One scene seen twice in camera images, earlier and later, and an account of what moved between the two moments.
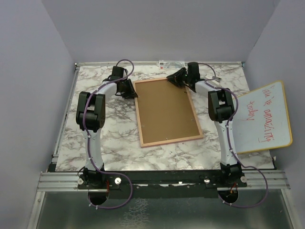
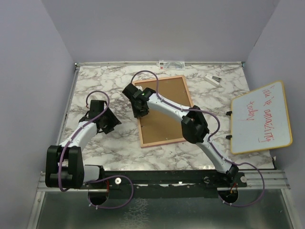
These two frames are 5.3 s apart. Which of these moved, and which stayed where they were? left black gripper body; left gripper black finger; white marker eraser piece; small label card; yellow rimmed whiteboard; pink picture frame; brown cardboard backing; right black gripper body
Moved: left black gripper body; right black gripper body; left gripper black finger
Stayed: yellow rimmed whiteboard; white marker eraser piece; small label card; brown cardboard backing; pink picture frame
